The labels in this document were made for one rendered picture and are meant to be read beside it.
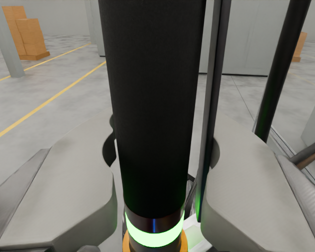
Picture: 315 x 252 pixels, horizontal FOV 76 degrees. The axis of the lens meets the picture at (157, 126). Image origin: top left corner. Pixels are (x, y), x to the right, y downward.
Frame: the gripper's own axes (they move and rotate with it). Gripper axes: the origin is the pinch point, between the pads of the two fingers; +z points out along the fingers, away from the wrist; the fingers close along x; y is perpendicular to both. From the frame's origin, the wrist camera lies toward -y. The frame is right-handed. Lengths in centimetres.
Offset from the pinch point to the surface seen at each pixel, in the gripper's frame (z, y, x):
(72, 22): 1282, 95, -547
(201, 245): -1.7, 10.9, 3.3
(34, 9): 1305, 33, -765
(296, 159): 7.7, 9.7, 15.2
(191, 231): -0.7, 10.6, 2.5
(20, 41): 695, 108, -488
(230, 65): 535, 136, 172
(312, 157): 9.7, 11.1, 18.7
